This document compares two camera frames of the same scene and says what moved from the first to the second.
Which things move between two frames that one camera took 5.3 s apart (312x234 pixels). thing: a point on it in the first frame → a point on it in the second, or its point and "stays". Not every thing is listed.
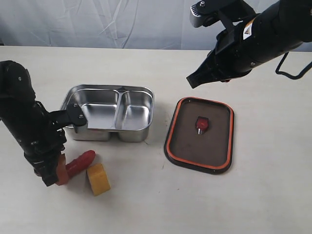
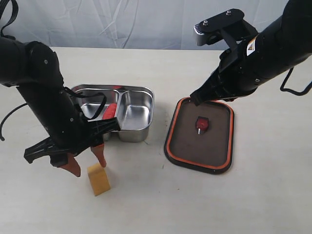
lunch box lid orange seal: [212, 102] stays
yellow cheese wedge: [98, 180] stays
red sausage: [80, 163] → [110, 111]
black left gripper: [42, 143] → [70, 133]
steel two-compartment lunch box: [126, 110] stays
